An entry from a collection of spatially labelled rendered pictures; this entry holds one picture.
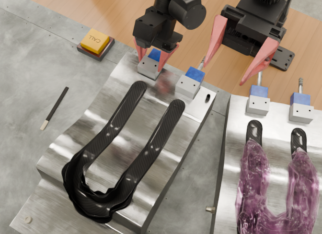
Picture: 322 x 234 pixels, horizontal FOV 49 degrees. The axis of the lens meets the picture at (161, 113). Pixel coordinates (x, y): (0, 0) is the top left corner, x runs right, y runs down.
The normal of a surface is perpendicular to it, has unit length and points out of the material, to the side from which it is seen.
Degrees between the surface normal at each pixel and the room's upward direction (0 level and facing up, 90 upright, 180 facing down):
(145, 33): 60
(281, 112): 0
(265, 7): 1
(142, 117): 4
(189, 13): 75
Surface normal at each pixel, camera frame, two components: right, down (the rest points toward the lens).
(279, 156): 0.11, -0.80
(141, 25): -0.41, 0.47
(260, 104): 0.01, -0.44
